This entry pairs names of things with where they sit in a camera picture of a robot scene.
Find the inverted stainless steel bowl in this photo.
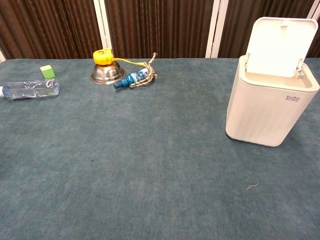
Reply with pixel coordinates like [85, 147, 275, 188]
[90, 60, 128, 86]

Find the brown pleated curtain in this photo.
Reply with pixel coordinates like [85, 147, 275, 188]
[0, 0, 320, 60]

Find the blue spray bottle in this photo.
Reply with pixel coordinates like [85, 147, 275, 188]
[113, 67, 151, 90]

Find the white plastic trash bin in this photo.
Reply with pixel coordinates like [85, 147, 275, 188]
[225, 16, 320, 148]

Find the blue table cloth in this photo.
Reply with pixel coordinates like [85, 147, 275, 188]
[0, 57, 320, 240]

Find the green and white block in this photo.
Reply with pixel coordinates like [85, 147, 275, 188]
[39, 64, 56, 80]

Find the clear plastic water bottle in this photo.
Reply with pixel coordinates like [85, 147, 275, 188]
[0, 78, 61, 100]

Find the braided beige rope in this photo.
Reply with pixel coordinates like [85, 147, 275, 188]
[129, 51, 159, 89]

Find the yellow tape measure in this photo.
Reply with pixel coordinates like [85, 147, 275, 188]
[93, 49, 148, 69]

